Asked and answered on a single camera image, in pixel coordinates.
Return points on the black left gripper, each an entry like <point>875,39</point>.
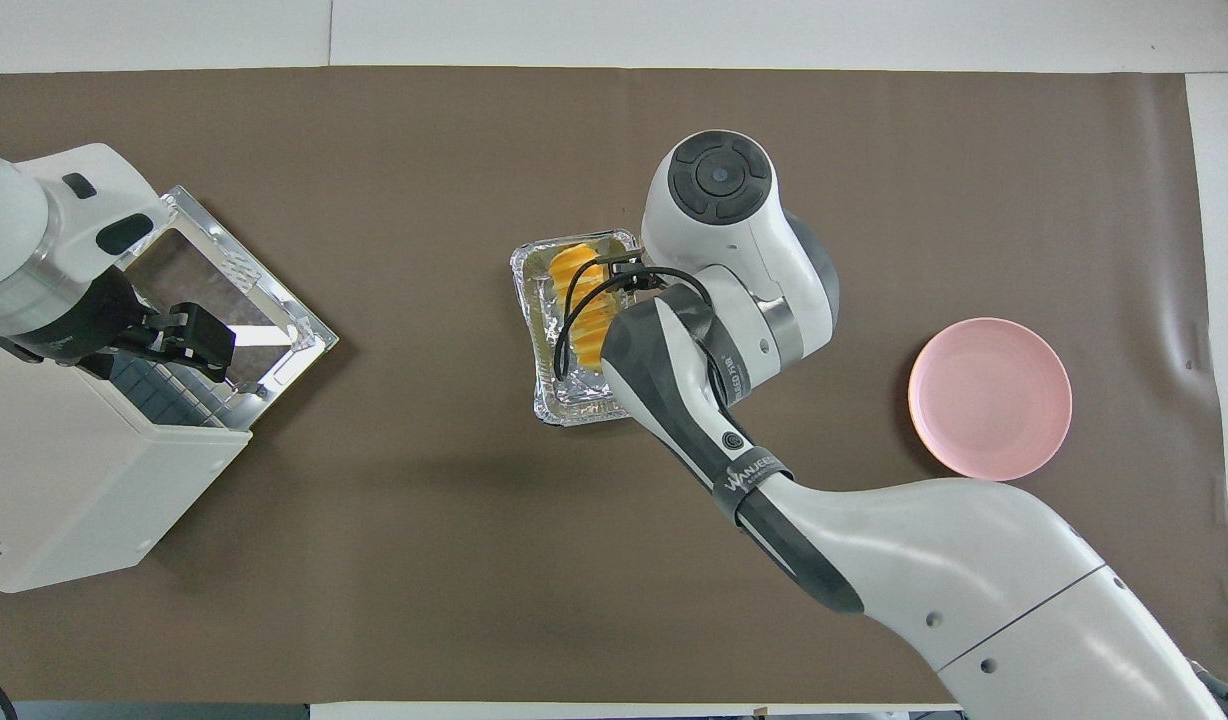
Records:
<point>74,320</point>

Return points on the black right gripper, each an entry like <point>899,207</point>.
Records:
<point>646,280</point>

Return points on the golden ridged bread roll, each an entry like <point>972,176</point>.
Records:
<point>574,270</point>

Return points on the aluminium foil tray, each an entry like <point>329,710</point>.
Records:
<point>534,300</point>

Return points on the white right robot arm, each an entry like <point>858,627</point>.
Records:
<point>734,260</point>

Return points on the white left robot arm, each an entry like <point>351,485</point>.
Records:
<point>44,230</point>

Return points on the silver glass oven door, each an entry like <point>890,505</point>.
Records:
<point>204,280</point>

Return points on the white toaster oven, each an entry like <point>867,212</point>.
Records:
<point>64,480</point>

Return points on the brown paper table mat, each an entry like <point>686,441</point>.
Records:
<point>424,550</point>

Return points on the pink round plate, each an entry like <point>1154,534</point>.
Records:
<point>989,400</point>

